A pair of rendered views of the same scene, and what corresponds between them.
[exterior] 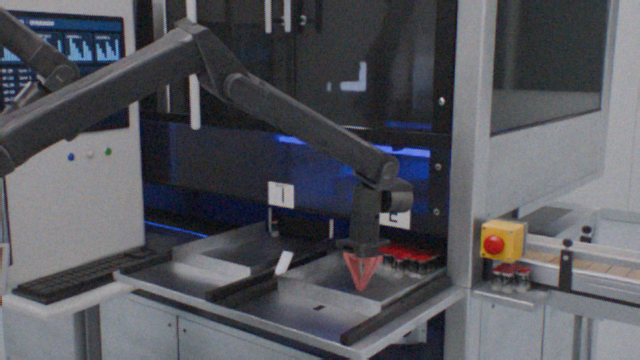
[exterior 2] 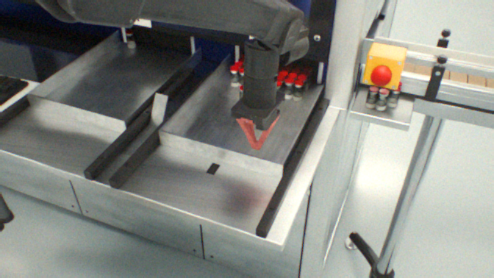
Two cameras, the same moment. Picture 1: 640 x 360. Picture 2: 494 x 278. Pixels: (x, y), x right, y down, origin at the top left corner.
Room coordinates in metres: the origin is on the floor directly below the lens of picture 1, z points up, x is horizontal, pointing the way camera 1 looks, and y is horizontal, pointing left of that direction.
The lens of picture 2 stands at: (0.67, 0.08, 1.45)
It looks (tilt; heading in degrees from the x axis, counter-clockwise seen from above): 40 degrees down; 345
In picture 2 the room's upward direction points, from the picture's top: straight up
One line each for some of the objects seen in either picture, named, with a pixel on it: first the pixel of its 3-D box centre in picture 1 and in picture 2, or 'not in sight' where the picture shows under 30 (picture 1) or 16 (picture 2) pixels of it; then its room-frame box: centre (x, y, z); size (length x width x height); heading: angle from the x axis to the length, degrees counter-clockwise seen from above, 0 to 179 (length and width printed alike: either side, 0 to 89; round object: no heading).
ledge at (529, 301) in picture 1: (514, 292); (384, 104); (1.39, -0.44, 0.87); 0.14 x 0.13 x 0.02; 142
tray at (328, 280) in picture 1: (371, 274); (251, 106); (1.42, -0.14, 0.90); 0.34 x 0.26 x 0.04; 142
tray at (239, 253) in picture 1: (258, 247); (121, 75); (1.63, 0.13, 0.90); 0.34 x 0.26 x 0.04; 142
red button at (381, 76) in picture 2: (494, 244); (381, 74); (1.33, -0.38, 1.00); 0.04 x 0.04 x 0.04; 52
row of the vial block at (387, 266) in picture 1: (392, 261); (265, 83); (1.49, -0.19, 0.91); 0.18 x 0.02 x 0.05; 52
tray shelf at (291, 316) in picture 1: (292, 278); (169, 116); (1.47, 0.04, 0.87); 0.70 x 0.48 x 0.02; 52
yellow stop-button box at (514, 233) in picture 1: (503, 239); (384, 64); (1.36, -0.41, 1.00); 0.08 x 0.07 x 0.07; 142
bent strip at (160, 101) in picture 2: (268, 272); (145, 123); (1.40, 0.09, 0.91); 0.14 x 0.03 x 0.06; 141
